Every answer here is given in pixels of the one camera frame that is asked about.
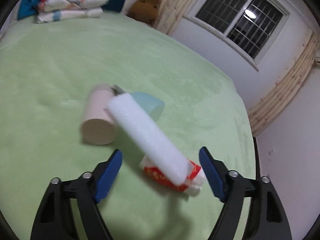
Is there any brown plush bear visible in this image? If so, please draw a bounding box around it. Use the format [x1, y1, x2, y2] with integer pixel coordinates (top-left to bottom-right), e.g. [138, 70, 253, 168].
[127, 0, 160, 26]

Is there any red white pack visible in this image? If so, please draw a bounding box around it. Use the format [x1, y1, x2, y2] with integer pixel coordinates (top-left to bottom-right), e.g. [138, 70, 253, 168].
[139, 157, 206, 197]

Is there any light blue cup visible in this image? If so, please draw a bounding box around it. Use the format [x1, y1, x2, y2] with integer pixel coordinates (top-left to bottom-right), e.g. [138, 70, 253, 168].
[131, 92, 165, 122]

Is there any bed with green blanket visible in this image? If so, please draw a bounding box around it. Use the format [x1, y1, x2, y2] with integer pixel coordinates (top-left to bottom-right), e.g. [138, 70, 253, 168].
[1, 12, 255, 239]

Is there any right floral curtain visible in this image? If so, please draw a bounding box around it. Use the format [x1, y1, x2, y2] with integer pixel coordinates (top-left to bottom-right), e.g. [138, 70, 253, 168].
[248, 33, 319, 137]

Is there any floral white pillow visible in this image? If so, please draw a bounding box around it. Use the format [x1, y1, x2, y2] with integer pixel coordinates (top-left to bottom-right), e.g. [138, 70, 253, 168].
[38, 0, 109, 12]

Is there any folded floral quilt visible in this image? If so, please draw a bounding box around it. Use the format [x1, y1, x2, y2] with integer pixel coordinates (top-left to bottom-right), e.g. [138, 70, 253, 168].
[36, 7, 103, 24]

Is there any white foam roll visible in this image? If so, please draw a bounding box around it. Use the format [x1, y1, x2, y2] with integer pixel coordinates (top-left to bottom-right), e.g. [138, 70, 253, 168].
[107, 93, 193, 186]

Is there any barred window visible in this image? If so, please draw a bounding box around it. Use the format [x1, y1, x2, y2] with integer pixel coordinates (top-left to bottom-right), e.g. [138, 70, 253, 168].
[185, 0, 290, 69]

